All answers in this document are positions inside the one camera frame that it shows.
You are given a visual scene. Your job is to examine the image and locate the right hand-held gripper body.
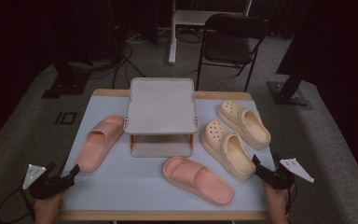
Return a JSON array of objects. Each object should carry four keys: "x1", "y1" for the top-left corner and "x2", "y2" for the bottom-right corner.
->
[{"x1": 262, "y1": 158, "x2": 315, "y2": 190}]

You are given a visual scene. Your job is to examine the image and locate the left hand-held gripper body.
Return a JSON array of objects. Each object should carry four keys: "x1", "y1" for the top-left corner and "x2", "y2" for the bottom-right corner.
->
[{"x1": 21, "y1": 163, "x2": 76, "y2": 200}]

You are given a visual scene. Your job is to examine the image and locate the cream clog shoe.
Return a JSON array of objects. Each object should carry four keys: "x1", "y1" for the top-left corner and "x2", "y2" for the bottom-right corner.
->
[
  {"x1": 200, "y1": 119, "x2": 257, "y2": 182},
  {"x1": 216, "y1": 100, "x2": 272, "y2": 151}
]

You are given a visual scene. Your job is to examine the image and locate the pink slide slipper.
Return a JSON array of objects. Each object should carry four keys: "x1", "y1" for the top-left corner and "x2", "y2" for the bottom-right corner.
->
[
  {"x1": 74, "y1": 115, "x2": 125, "y2": 174},
  {"x1": 161, "y1": 156, "x2": 234, "y2": 207}
]

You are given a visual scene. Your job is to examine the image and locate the grey two-tier shoe rack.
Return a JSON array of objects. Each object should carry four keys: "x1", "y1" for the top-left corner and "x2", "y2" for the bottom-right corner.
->
[{"x1": 123, "y1": 77, "x2": 199, "y2": 158}]

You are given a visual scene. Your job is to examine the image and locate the person's right hand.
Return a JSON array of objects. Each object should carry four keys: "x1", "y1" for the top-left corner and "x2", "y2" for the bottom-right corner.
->
[{"x1": 262, "y1": 180, "x2": 294, "y2": 224}]

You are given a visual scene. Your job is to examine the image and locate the person's left hand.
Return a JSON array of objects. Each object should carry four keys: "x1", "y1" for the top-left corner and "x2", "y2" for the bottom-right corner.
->
[{"x1": 33, "y1": 189, "x2": 65, "y2": 224}]

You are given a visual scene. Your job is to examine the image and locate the light blue table mat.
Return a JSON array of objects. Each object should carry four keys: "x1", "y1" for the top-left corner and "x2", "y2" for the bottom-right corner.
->
[{"x1": 59, "y1": 94, "x2": 276, "y2": 213}]

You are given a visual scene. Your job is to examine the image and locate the black folding chair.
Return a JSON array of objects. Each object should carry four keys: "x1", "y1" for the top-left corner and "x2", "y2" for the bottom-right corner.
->
[{"x1": 195, "y1": 12, "x2": 269, "y2": 92}]

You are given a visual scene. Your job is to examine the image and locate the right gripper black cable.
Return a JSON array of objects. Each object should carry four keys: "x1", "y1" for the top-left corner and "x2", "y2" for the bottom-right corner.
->
[{"x1": 284, "y1": 183, "x2": 298, "y2": 217}]

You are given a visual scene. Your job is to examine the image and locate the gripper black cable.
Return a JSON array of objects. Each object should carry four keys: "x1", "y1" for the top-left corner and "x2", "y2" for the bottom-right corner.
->
[
  {"x1": 284, "y1": 183, "x2": 298, "y2": 217},
  {"x1": 0, "y1": 186, "x2": 37, "y2": 224}
]

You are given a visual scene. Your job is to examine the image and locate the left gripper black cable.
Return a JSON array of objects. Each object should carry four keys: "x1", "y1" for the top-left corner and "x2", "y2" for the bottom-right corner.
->
[{"x1": 0, "y1": 186, "x2": 37, "y2": 224}]

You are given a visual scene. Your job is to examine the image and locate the black stand with base plate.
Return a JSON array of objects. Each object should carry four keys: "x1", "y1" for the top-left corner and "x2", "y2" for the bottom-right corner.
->
[
  {"x1": 41, "y1": 60, "x2": 91, "y2": 100},
  {"x1": 267, "y1": 55, "x2": 310, "y2": 106}
]

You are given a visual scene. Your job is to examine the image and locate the black floor cables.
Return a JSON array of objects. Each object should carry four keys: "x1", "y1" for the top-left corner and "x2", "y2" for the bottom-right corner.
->
[{"x1": 111, "y1": 43, "x2": 147, "y2": 90}]

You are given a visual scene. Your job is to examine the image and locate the white desk frame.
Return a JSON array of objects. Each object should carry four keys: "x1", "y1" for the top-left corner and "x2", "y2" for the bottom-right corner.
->
[{"x1": 168, "y1": 0, "x2": 253, "y2": 65}]

